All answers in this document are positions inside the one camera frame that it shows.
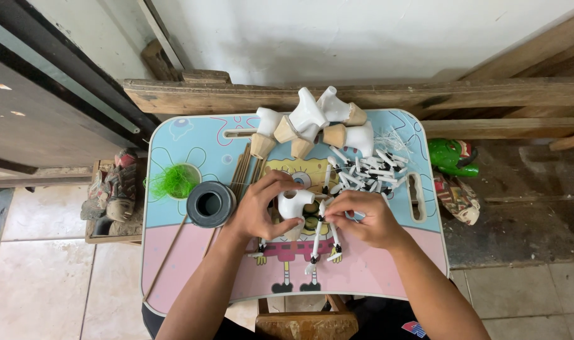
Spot pale-faced carved puppet head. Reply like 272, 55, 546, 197
433, 172, 481, 226

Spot long weathered wooden plank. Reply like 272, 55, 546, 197
122, 77, 574, 117

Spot person's left hand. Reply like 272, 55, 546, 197
230, 170, 307, 243

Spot dark door panel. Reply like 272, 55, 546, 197
0, 0, 163, 176

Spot wooden stool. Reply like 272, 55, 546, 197
254, 295, 360, 340

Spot person's black shorts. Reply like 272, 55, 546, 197
141, 282, 458, 340

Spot white puppet torso wooden base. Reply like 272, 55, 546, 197
322, 121, 375, 158
290, 124, 321, 160
316, 85, 368, 127
249, 107, 286, 160
273, 87, 330, 144

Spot cartoon print lap table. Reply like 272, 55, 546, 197
140, 109, 451, 317

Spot grey thread spool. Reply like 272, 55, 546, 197
186, 180, 237, 229

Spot tuft of green thread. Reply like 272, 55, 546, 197
144, 162, 202, 201

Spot green painted wooden figure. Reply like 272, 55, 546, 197
427, 137, 480, 178

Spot pile of white puppet arms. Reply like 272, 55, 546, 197
325, 145, 410, 197

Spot narrow wooden beam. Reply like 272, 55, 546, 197
421, 116, 574, 140

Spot single thin wooden stick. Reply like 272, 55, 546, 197
142, 214, 189, 303

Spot leaning wooden boards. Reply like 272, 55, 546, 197
457, 8, 574, 82

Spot bundle of thin wooden sticks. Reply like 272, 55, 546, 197
203, 143, 269, 259

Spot small wooden box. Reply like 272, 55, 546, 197
84, 159, 144, 246

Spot white jointed puppet arm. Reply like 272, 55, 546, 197
304, 199, 327, 276

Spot bundle of white threads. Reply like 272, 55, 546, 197
374, 127, 413, 157

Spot person's right hand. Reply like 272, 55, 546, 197
324, 190, 404, 251

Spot carved painted puppet head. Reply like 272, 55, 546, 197
80, 148, 139, 223

